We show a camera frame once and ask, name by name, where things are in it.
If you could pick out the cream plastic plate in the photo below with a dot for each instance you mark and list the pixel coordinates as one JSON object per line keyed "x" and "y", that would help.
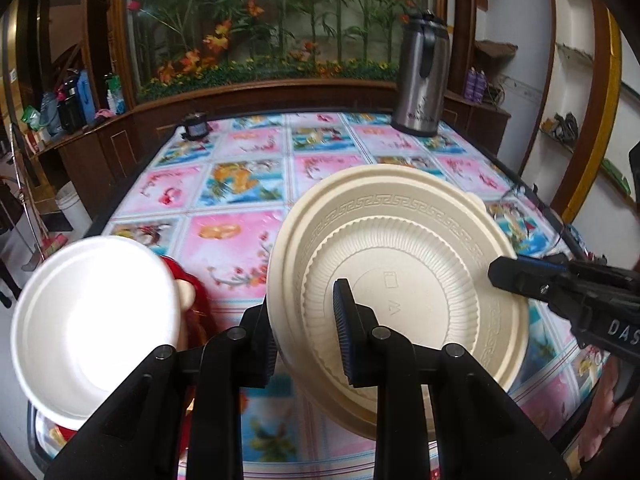
{"x": 310, "y": 210}

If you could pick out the stainless steel thermos jug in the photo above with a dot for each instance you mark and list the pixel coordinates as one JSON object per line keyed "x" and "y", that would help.
{"x": 417, "y": 80}

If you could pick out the person's right hand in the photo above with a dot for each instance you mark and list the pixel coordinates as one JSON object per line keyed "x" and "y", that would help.
{"x": 612, "y": 430}

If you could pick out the white bowl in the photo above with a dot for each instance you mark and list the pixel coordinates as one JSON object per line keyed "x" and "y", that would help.
{"x": 95, "y": 320}

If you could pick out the small black device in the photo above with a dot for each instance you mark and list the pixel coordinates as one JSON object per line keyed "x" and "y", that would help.
{"x": 196, "y": 126}

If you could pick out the small beige ribbed bowl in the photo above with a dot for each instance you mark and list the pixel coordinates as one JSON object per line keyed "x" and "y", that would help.
{"x": 420, "y": 280}

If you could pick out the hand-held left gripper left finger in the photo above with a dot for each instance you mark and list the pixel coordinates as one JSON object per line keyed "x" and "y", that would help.
{"x": 257, "y": 357}

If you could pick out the white plastic bucket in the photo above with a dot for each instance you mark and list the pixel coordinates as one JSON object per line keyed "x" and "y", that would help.
{"x": 74, "y": 207}

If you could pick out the red scalloped plate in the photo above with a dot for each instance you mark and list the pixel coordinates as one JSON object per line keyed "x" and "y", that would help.
{"x": 201, "y": 321}

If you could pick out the purple bottle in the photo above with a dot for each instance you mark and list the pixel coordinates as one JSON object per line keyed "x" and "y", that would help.
{"x": 481, "y": 87}
{"x": 468, "y": 85}

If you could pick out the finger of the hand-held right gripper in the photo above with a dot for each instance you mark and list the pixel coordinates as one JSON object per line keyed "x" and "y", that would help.
{"x": 520, "y": 277}
{"x": 545, "y": 261}

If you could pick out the fruit printed tablecloth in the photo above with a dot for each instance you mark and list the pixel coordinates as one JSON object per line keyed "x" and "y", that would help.
{"x": 240, "y": 195}

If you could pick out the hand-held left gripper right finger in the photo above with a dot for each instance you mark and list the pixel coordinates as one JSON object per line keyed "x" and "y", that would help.
{"x": 345, "y": 332}

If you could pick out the artificial flower display case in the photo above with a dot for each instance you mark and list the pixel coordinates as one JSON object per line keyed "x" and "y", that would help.
{"x": 280, "y": 20}

